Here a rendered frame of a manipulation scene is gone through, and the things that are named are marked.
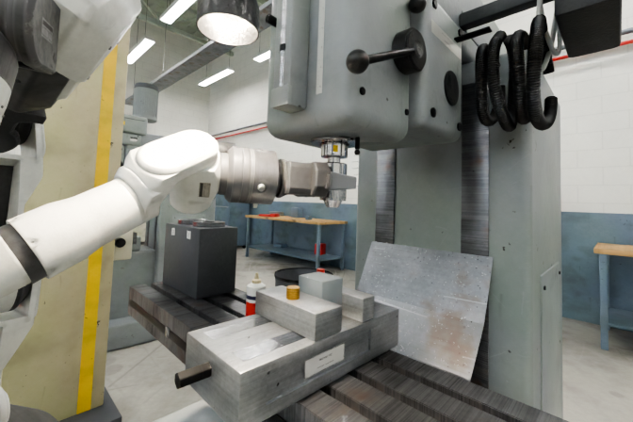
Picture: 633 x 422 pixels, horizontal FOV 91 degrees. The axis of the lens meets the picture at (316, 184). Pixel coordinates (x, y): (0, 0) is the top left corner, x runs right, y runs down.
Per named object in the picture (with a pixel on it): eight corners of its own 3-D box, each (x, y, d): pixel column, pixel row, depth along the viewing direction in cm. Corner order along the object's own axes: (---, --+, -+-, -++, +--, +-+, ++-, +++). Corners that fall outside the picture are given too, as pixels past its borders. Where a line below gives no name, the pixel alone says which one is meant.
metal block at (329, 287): (321, 318, 51) (322, 282, 52) (297, 309, 56) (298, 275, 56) (342, 312, 55) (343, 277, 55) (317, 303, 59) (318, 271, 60)
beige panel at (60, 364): (-23, 482, 128) (27, -51, 142) (-20, 430, 156) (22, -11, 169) (121, 422, 166) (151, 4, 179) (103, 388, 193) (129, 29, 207)
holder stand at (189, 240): (195, 300, 82) (200, 223, 83) (161, 283, 97) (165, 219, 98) (235, 291, 91) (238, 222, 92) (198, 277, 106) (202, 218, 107)
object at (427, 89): (427, 125, 54) (429, -19, 56) (323, 140, 71) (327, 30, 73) (464, 142, 68) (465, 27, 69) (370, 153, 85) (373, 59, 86)
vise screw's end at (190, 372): (179, 392, 37) (180, 375, 37) (173, 385, 38) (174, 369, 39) (211, 380, 40) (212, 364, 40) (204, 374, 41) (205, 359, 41)
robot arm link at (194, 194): (253, 174, 44) (165, 167, 40) (243, 221, 51) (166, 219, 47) (249, 126, 51) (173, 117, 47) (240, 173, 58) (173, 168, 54)
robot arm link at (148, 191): (229, 146, 45) (138, 186, 35) (222, 189, 50) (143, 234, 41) (198, 122, 46) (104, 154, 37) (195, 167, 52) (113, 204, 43)
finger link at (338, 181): (353, 192, 54) (320, 189, 52) (354, 173, 54) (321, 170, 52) (358, 192, 52) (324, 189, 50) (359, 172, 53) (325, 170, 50)
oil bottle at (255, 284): (251, 329, 65) (254, 275, 65) (241, 323, 68) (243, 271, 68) (267, 324, 68) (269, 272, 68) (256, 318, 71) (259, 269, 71)
